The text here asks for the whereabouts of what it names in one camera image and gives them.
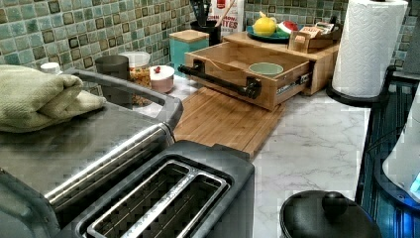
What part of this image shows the teal plate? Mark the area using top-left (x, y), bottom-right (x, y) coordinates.
top-left (247, 26), bottom-right (290, 43)

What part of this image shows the folded green towel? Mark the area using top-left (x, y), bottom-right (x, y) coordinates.
top-left (0, 64), bottom-right (106, 133)

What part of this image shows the glass jar with cereal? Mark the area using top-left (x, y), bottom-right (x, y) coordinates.
top-left (122, 52), bottom-right (152, 88)

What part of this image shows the yellow toy fruit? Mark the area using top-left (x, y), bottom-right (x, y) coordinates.
top-left (253, 12), bottom-right (277, 36)

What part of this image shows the black two-slot toaster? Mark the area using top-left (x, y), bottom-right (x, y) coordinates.
top-left (53, 141), bottom-right (255, 238)

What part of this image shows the pink ceramic jar with lid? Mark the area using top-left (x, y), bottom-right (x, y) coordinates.
top-left (150, 65), bottom-right (174, 93)

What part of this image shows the black utensil holder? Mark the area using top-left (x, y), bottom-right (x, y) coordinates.
top-left (190, 21), bottom-right (221, 46)

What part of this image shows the wooden tea bag box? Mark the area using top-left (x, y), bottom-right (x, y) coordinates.
top-left (287, 24), bottom-right (343, 54)

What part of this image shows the bamboo drawer with black handle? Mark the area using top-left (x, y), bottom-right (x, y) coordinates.
top-left (177, 42), bottom-right (312, 110)

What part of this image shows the black pot lid with knob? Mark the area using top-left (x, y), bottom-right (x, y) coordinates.
top-left (279, 190), bottom-right (381, 238)

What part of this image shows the dark grey cup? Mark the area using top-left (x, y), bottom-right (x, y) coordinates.
top-left (95, 55), bottom-right (133, 109)

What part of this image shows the white paper towel roll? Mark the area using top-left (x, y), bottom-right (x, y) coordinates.
top-left (332, 0), bottom-right (408, 96)

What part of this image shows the white appliance at right edge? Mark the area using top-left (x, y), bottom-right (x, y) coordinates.
top-left (382, 90), bottom-right (420, 202)

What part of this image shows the bamboo cutting board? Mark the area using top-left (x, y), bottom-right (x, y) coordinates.
top-left (174, 87), bottom-right (285, 162)

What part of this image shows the teal canister with wooden lid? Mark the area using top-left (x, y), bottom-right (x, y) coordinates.
top-left (169, 30), bottom-right (209, 77)

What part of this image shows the wooden spoon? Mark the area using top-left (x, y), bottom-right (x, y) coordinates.
top-left (215, 0), bottom-right (236, 28)

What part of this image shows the red and green toy fruit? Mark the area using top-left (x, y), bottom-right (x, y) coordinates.
top-left (277, 21), bottom-right (298, 35)

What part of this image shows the white box with red text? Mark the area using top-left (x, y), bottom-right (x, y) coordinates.
top-left (207, 0), bottom-right (245, 37)

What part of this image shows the white bottle cap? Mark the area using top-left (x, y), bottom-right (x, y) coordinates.
top-left (41, 62), bottom-right (62, 74)

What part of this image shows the black paper towel holder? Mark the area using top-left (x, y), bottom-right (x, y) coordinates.
top-left (326, 65), bottom-right (396, 108)

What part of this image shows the bamboo drawer cabinet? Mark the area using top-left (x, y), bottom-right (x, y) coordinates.
top-left (223, 32), bottom-right (340, 95)

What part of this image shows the green ceramic bowl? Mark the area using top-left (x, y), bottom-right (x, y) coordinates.
top-left (249, 62), bottom-right (283, 76)

